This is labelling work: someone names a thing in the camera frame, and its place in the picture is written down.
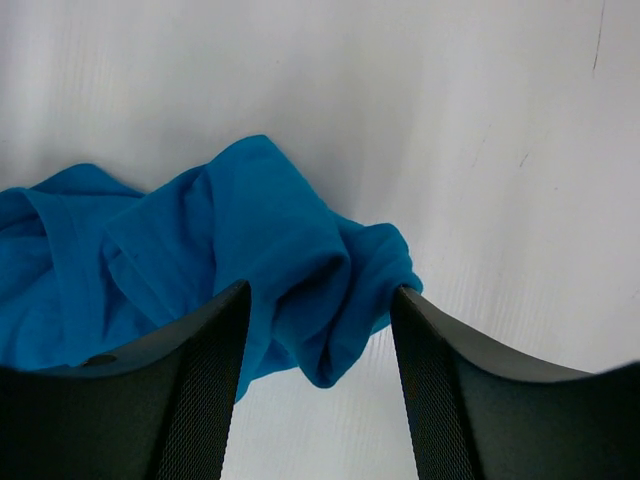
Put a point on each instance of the blue t shirt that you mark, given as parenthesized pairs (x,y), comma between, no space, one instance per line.
(89,264)

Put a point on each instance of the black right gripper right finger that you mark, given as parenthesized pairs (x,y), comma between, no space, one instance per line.
(479,409)

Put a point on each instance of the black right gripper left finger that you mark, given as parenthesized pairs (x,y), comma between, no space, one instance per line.
(159,407)

